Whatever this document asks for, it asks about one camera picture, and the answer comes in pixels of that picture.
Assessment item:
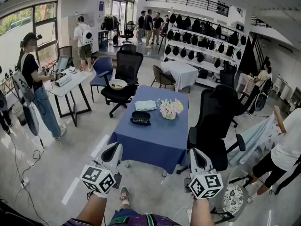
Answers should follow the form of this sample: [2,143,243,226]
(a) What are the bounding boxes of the person's purple patterned shirt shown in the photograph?
[61,212,183,226]

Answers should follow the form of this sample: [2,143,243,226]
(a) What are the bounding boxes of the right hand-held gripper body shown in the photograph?
[184,166,224,200]

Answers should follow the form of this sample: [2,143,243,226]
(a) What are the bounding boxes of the white tablecloth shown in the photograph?
[160,60,199,93]

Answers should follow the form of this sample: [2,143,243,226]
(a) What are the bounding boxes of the person's right forearm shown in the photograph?
[189,196,216,226]

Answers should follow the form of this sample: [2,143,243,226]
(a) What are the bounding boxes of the rows of black bags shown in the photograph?
[164,12,247,69]

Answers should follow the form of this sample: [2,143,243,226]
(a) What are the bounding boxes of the black mesh office chair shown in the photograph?
[100,44,144,118]

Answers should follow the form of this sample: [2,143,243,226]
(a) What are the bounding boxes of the white shelving unit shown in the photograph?
[162,7,250,89]

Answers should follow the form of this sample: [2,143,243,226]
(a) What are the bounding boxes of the grey lockers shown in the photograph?
[68,12,100,54]

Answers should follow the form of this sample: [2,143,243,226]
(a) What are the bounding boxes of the pink flowers in white pot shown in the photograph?
[157,98,184,121]

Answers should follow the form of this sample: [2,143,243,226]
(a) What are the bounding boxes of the person's blue shorts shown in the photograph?
[110,208,140,221]

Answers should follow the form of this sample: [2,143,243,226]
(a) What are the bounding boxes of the small black mesh chair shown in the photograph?
[57,45,74,68]

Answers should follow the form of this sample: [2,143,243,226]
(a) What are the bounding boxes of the person's left forearm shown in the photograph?
[76,192,108,224]

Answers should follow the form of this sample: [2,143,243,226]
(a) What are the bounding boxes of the person's left leg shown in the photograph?
[119,199,133,212]

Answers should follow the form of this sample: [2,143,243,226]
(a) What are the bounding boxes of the white table with black legs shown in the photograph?
[44,67,95,127]

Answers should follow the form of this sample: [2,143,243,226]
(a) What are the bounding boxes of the black metal railing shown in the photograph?
[145,0,230,17]

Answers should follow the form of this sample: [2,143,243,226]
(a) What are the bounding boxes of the pale green wipes packet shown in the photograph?
[134,100,158,112]

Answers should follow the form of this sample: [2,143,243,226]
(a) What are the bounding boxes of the blue tablecloth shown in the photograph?
[107,85,190,175]

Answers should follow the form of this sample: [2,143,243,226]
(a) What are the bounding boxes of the brown armchair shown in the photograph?
[150,65,177,89]

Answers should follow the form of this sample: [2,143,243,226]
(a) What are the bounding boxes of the blue plastic chair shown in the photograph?
[89,56,114,103]

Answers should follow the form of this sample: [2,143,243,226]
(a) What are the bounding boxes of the black-framed window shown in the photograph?
[0,0,59,65]

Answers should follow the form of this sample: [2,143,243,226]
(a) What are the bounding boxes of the black standing fan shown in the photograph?
[112,29,120,48]

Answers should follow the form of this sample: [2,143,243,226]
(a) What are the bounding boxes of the white bowl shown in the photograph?
[108,79,128,91]

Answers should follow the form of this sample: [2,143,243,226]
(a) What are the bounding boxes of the black disc-shaped device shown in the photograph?
[249,88,269,114]
[21,102,40,137]

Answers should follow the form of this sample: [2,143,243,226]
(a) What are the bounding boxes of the garment rack with black bags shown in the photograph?
[101,14,121,32]

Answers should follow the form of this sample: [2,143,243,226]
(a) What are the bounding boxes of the person's left shoe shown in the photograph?
[119,186,131,202]

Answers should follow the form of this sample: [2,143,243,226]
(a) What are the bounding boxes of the black staircase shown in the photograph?
[249,15,268,65]

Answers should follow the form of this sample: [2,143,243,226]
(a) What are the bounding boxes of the pale patterned cloth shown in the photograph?
[226,112,283,167]

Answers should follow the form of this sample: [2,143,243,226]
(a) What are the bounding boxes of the black swivel chair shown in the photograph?
[119,21,137,45]

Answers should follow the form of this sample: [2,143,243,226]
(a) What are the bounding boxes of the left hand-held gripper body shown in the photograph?
[79,159,123,195]

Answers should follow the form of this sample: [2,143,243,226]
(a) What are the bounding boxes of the pink-clothed table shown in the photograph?
[236,72,256,94]

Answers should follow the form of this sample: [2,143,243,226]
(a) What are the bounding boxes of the black floor cable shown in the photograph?
[8,123,51,225]

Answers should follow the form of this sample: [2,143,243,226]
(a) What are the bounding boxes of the white appliance box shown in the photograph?
[55,72,72,88]

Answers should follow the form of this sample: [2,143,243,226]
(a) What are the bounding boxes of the black glasses case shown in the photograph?
[130,111,151,126]

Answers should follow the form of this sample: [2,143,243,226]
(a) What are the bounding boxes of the black high-back office chair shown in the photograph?
[176,84,246,175]

